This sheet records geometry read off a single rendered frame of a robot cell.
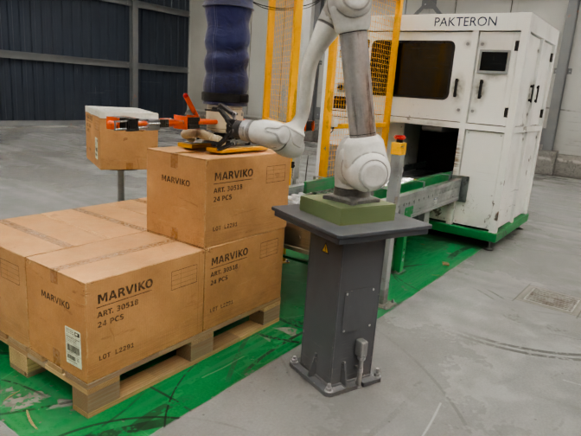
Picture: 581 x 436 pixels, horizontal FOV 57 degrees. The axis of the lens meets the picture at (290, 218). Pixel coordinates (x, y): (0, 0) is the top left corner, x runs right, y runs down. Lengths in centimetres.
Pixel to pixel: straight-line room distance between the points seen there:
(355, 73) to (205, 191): 82
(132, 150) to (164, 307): 185
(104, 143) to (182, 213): 156
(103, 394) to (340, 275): 103
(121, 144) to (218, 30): 160
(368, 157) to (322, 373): 101
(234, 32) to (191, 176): 68
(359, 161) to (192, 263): 87
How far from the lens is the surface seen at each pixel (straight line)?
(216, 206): 239
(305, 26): 629
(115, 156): 393
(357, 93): 199
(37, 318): 238
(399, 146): 313
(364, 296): 232
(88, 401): 224
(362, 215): 216
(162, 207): 256
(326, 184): 391
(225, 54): 254
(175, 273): 230
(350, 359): 242
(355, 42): 199
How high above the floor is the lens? 126
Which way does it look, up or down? 14 degrees down
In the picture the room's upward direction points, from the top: 4 degrees clockwise
